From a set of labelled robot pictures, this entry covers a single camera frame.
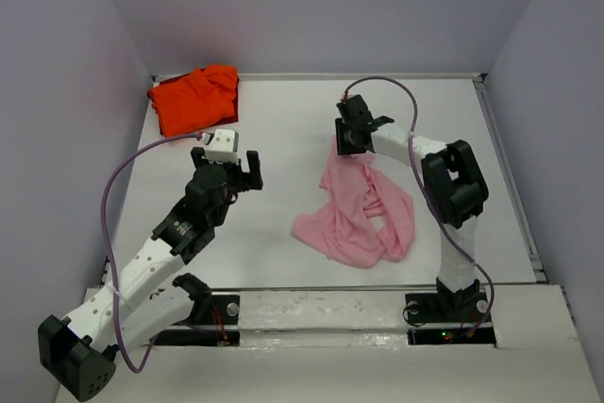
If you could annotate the orange t shirt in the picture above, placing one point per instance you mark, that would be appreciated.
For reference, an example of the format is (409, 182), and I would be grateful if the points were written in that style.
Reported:
(196, 98)

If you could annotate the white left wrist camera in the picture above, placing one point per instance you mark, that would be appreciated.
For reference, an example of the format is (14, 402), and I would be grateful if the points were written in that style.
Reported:
(223, 146)

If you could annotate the pink t shirt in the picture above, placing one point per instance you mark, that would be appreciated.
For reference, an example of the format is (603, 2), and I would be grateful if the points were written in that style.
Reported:
(367, 217)

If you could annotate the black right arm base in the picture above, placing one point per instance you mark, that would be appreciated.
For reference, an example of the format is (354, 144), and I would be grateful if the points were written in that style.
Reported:
(429, 323)

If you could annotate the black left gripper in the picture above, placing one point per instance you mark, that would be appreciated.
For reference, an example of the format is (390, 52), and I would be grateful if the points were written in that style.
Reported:
(236, 170)

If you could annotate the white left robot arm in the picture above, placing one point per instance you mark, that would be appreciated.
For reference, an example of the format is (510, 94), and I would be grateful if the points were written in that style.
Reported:
(153, 290)

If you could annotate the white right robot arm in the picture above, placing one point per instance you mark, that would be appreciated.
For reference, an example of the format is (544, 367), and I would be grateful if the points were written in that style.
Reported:
(448, 177)

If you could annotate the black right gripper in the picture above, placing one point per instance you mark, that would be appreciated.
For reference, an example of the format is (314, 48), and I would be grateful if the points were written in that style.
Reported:
(343, 146)

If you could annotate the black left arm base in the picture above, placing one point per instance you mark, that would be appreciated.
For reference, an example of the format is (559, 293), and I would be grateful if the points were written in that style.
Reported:
(214, 325)

